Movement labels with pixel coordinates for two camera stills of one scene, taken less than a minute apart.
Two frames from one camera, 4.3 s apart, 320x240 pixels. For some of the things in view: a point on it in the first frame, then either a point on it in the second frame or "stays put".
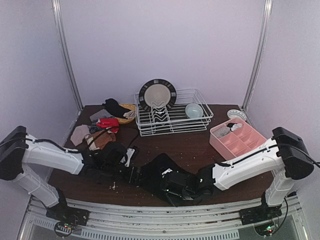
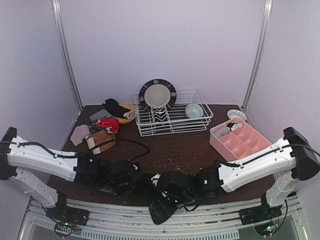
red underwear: [113, 123] stays put
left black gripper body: [135, 175] -> [139, 184]
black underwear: [150, 175] -> [145, 191]
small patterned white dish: [233, 113] stays put
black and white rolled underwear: [233, 126] stays put
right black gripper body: [164, 182] stays put
